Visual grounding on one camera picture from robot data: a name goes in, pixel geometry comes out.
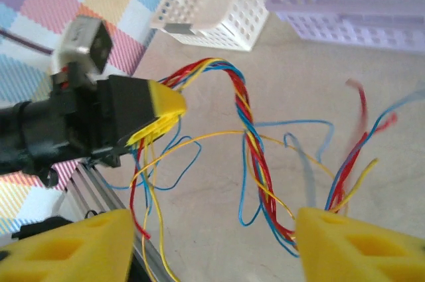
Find purple perforated basket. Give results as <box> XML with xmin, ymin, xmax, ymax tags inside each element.
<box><xmin>264</xmin><ymin>0</ymin><xmax>425</xmax><ymax>54</ymax></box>

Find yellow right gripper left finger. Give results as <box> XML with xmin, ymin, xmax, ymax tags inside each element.
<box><xmin>0</xmin><ymin>208</ymin><xmax>136</xmax><ymax>282</ymax></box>

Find yellow cable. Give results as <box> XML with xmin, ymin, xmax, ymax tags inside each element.
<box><xmin>129</xmin><ymin>130</ymin><xmax>335</xmax><ymax>186</ymax></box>
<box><xmin>141</xmin><ymin>142</ymin><xmax>182</xmax><ymax>282</ymax></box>
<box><xmin>330</xmin><ymin>158</ymin><xmax>379</xmax><ymax>214</ymax></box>

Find aluminium side rail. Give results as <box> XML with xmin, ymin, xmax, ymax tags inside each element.
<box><xmin>58</xmin><ymin>159</ymin><xmax>177</xmax><ymax>282</ymax></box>

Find red cable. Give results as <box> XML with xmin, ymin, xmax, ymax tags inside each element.
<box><xmin>327</xmin><ymin>78</ymin><xmax>398</xmax><ymax>213</ymax></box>
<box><xmin>159</xmin><ymin>58</ymin><xmax>299</xmax><ymax>249</ymax></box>
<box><xmin>128</xmin><ymin>135</ymin><xmax>152</xmax><ymax>240</ymax></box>

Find blue cable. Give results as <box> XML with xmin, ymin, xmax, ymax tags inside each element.
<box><xmin>325</xmin><ymin>88</ymin><xmax>425</xmax><ymax>212</ymax></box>
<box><xmin>240</xmin><ymin>119</ymin><xmax>335</xmax><ymax>228</ymax></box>
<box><xmin>131</xmin><ymin>119</ymin><xmax>203</xmax><ymax>216</ymax></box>

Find white perforated basket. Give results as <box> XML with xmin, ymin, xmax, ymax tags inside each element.
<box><xmin>149</xmin><ymin>0</ymin><xmax>278</xmax><ymax>52</ymax></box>

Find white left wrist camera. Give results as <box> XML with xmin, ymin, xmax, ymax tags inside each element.
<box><xmin>49</xmin><ymin>15</ymin><xmax>114</xmax><ymax>76</ymax></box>

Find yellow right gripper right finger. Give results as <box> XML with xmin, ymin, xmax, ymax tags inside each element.
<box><xmin>294</xmin><ymin>206</ymin><xmax>425</xmax><ymax>282</ymax></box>

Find purple sleeved cable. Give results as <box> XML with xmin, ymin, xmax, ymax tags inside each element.
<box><xmin>0</xmin><ymin>27</ymin><xmax>54</xmax><ymax>56</ymax></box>

